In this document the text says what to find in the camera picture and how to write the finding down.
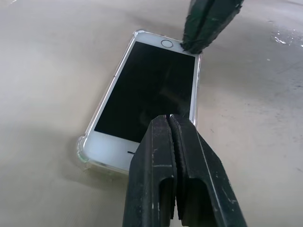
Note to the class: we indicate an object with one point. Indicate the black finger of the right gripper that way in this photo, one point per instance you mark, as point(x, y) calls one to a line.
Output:
point(195, 26)
point(220, 21)

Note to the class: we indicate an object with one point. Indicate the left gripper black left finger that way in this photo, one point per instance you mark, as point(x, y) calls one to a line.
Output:
point(151, 177)

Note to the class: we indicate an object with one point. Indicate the white smartphone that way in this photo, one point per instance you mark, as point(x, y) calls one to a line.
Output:
point(142, 89)

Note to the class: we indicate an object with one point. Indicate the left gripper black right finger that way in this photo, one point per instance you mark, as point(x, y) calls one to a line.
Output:
point(203, 184)

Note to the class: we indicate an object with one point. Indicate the clear phone case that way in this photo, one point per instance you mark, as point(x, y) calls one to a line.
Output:
point(81, 151)

